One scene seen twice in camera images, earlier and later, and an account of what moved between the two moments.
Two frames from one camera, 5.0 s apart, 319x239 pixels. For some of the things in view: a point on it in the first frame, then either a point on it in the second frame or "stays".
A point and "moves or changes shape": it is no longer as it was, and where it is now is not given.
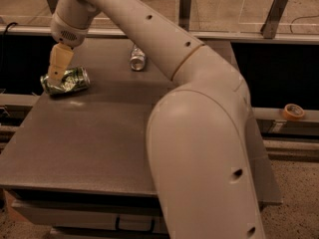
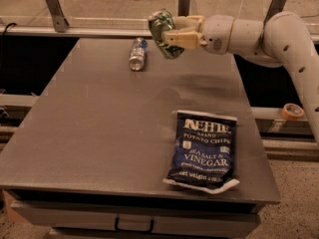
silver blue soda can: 138,59 stays
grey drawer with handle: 91,216 stays
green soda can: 75,79 moves or changes shape
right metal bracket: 277,7 stays
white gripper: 67,33 → 217,34
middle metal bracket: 185,4 stays
